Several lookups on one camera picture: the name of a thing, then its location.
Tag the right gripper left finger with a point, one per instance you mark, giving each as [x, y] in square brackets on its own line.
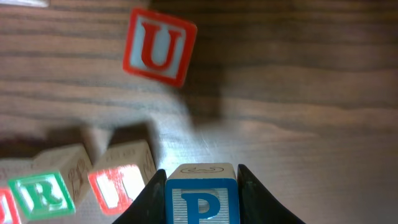
[149, 206]

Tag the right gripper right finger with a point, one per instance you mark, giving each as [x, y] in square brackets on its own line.
[257, 205]

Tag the red I block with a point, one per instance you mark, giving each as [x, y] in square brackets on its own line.
[120, 175]

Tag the blue P block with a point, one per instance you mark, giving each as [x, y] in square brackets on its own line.
[202, 193]

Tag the green R block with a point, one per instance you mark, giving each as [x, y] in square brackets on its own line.
[54, 185]

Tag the red Q block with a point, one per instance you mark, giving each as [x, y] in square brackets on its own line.
[11, 212]

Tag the red U block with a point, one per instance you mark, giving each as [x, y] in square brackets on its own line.
[159, 46]

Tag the blue T block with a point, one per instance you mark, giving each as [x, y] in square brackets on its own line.
[30, 3]

